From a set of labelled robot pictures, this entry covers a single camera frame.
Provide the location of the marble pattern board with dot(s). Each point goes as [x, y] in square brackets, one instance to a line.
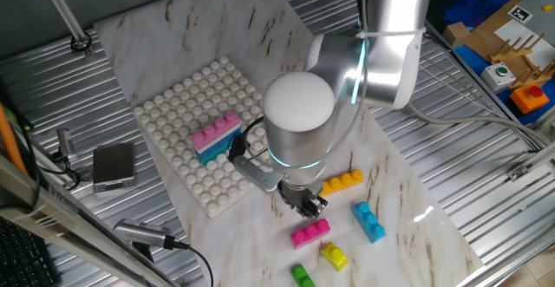
[173, 31]

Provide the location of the light blue three-stud block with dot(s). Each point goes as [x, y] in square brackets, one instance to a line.
[368, 224]

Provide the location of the brown cardboard sheet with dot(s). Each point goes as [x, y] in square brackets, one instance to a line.
[483, 44]

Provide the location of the aluminium frame beam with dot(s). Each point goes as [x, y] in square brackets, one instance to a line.
[65, 222]

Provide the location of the tiny yellow brick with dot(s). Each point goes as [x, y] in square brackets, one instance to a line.
[547, 7]

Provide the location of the magenta three-stud block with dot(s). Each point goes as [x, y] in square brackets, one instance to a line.
[310, 234]

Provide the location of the small aluminium corner bracket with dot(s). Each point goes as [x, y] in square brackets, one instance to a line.
[519, 173]

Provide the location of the silver camera on stand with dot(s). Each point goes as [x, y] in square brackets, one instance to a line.
[143, 232]

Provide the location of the orange box red button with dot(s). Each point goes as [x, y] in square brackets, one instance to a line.
[529, 100]

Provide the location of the silver digital scale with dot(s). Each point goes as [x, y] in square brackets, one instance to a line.
[113, 165]

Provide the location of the pink four-stud block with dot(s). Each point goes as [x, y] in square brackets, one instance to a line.
[214, 130]

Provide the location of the white studded baseplate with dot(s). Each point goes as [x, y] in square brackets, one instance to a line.
[182, 105]

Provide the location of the aluminium tripod pole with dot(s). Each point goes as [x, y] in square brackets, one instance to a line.
[63, 11]

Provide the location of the orange pole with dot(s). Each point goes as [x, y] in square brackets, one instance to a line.
[9, 141]

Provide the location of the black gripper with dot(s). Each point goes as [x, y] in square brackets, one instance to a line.
[297, 193]

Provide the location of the wooden peg rack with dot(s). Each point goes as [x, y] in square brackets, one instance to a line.
[511, 55]

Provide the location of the white four-stud block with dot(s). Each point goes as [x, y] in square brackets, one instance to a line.
[217, 141]

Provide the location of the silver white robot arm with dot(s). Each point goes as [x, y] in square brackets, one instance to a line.
[299, 126]

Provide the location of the small cardboard box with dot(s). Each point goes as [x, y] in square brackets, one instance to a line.
[455, 34]

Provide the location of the green two-stud block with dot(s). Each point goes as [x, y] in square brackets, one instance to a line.
[302, 277]

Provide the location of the grey studded board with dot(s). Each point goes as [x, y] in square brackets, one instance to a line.
[544, 24]

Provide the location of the orange four-stud block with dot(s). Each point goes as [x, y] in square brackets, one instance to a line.
[342, 182]

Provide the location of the black white marker tag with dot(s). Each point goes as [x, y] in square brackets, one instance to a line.
[519, 14]

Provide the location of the small silver camera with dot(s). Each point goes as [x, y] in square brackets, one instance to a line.
[66, 144]

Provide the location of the black keyboard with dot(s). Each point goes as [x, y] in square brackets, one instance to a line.
[21, 256]

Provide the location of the yellow two-stud block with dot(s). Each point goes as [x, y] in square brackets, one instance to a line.
[334, 256]

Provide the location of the blue four-stud block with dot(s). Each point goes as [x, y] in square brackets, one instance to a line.
[214, 150]

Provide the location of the white paper sheet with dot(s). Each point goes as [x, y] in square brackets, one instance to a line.
[507, 31]

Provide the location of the white box green button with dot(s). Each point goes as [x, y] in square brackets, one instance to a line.
[498, 78]

